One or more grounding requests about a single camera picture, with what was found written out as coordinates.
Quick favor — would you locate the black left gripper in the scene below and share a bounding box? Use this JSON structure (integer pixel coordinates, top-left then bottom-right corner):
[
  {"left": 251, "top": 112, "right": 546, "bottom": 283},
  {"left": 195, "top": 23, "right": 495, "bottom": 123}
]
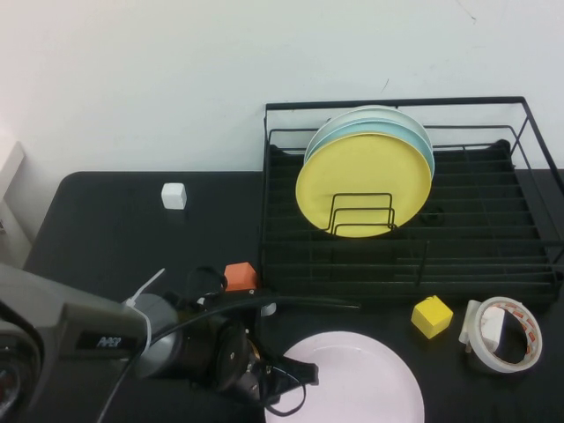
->
[{"left": 214, "top": 308, "right": 320, "bottom": 402}]

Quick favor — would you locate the pink plate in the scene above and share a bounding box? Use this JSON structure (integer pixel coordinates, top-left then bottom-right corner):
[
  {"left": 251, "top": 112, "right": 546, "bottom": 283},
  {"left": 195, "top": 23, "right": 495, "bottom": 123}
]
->
[{"left": 263, "top": 330, "right": 427, "bottom": 423}]

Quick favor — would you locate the yellow plate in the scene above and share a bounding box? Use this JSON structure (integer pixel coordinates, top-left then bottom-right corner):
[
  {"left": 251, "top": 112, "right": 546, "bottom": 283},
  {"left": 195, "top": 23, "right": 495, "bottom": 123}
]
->
[{"left": 294, "top": 131, "right": 433, "bottom": 239}]

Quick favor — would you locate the light blue plate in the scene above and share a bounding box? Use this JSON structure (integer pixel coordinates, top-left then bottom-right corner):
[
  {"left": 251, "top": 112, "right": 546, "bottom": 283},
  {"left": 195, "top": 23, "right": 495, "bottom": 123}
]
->
[{"left": 306, "top": 118, "right": 436, "bottom": 182}]

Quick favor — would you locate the pale green plate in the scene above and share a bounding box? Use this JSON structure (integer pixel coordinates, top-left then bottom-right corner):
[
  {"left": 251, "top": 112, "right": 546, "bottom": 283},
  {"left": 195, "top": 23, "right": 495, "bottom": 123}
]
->
[{"left": 302, "top": 104, "right": 431, "bottom": 162}]

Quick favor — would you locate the orange cube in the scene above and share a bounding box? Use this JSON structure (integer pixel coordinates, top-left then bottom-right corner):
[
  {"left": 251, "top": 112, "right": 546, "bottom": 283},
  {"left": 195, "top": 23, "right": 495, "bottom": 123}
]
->
[{"left": 223, "top": 262, "right": 259, "bottom": 293}]

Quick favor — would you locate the yellow cube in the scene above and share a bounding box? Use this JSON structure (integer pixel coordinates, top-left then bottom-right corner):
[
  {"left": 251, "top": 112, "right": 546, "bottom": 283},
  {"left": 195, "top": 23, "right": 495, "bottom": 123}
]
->
[{"left": 411, "top": 294, "right": 455, "bottom": 339}]

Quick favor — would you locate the white zip tie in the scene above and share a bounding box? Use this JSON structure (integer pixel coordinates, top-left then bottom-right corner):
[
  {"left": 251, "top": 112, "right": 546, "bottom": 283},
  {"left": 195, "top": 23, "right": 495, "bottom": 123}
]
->
[{"left": 122, "top": 267, "right": 167, "bottom": 353}]

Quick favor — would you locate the white power adapter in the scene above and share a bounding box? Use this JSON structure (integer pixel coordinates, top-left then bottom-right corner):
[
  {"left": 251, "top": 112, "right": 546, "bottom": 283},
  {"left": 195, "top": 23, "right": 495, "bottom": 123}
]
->
[{"left": 457, "top": 299, "right": 506, "bottom": 354}]

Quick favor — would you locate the white cube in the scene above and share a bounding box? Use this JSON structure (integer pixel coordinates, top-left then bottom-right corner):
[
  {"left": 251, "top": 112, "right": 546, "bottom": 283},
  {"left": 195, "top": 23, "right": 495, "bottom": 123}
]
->
[{"left": 160, "top": 182, "right": 188, "bottom": 211}]

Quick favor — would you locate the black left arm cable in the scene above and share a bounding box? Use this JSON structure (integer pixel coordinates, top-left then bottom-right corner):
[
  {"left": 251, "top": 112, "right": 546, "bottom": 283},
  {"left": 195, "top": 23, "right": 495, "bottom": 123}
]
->
[{"left": 96, "top": 293, "right": 362, "bottom": 423}]

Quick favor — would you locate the black wire dish rack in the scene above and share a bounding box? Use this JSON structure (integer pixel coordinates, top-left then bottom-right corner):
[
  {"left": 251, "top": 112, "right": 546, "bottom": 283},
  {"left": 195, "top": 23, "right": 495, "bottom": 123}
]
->
[{"left": 257, "top": 95, "right": 564, "bottom": 312}]

